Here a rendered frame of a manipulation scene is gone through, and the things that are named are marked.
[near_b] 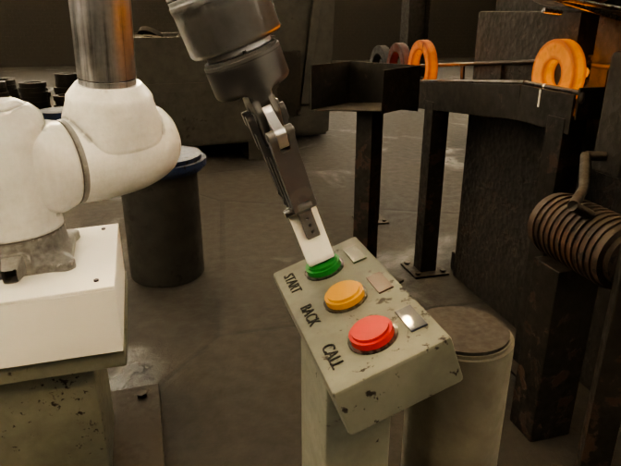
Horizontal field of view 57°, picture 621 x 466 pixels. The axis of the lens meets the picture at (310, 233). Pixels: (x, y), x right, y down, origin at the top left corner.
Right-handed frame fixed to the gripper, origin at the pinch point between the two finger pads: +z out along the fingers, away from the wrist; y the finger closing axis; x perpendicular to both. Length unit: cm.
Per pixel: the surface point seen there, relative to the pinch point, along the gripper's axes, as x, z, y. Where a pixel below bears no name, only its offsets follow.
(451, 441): -5.5, 27.7, -8.6
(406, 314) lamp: -3.7, 4.6, -14.3
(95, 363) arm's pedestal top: 38, 21, 32
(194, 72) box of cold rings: -6, 13, 295
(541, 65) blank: -73, 15, 65
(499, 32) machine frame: -82, 12, 96
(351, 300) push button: -0.2, 4.0, -9.4
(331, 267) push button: -0.5, 4.0, -1.8
